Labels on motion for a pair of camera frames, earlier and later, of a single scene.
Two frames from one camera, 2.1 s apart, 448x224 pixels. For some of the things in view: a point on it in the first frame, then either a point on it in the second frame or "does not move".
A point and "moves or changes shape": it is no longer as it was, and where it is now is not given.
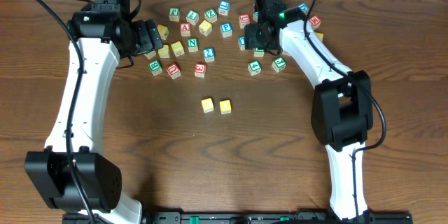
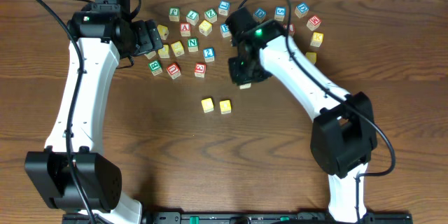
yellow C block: (207, 105) does not move
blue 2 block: (208, 54) does not move
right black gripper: (252, 36) -> (246, 73)
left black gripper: (148, 36) does not move
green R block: (259, 52) moves or changes shape
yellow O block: (225, 106) does not move
